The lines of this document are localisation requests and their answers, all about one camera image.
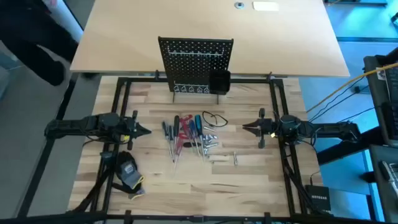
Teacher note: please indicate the white tool holder rail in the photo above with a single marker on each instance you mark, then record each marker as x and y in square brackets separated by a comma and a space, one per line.
[186, 55]

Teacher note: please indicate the light wooden desk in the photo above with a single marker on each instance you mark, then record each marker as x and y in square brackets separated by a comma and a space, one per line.
[124, 37]

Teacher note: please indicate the metal desk grommet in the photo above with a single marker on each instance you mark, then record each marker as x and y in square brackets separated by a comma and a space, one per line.
[239, 5]

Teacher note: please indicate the white pole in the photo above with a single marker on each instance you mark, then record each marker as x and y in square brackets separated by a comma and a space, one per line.
[66, 21]

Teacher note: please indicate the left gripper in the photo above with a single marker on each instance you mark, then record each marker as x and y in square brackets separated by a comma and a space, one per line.
[130, 129]

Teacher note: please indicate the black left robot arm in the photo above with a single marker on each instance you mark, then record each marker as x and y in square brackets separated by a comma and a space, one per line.
[77, 124]

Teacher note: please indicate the blue transparent screwdriver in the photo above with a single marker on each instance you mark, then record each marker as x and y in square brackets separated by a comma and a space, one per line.
[192, 127]

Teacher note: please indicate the small black clamp mount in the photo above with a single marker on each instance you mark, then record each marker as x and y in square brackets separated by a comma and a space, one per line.
[106, 156]

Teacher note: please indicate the white card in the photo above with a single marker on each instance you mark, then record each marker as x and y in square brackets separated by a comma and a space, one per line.
[265, 6]

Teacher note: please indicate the black grey work glove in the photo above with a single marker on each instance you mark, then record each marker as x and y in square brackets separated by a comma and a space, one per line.
[127, 169]
[136, 195]

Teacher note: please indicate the black aluminium table frame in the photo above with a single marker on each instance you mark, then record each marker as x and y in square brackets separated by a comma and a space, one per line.
[155, 217]

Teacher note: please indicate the black equipment case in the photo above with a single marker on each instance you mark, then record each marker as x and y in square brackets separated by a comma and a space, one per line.
[377, 193]

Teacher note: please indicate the black metal beam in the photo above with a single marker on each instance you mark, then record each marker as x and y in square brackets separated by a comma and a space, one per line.
[342, 149]

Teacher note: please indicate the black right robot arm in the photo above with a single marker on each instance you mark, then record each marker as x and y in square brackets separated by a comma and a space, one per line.
[326, 129]

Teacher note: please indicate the long chrome deep socket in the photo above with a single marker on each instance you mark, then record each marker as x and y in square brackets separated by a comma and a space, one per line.
[235, 158]

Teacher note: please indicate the person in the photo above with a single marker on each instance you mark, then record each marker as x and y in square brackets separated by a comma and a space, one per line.
[31, 31]

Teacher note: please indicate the black equipment cart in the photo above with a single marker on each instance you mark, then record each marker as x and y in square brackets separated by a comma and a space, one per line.
[376, 93]

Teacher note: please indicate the black pegboard stand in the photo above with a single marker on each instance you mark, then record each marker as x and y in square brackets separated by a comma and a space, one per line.
[186, 67]

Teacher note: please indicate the black plastic bin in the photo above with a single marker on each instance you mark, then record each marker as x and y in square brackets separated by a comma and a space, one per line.
[219, 81]

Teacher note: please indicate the long thin chrome bar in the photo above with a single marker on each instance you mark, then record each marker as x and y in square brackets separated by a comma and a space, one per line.
[217, 154]

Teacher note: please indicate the white looped hook rail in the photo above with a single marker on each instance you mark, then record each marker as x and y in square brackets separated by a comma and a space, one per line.
[191, 84]

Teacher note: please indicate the teal black screwdriver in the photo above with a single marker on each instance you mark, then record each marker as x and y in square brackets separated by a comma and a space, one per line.
[198, 124]

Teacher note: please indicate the black Netgear network switch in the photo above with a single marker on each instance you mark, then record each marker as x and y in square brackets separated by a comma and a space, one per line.
[317, 197]

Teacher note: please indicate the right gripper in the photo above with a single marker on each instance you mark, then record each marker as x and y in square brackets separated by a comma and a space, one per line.
[267, 127]

